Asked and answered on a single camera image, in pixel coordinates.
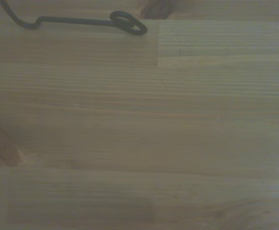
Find black wire dish rack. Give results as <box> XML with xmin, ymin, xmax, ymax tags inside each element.
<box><xmin>0</xmin><ymin>0</ymin><xmax>148</xmax><ymax>36</ymax></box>

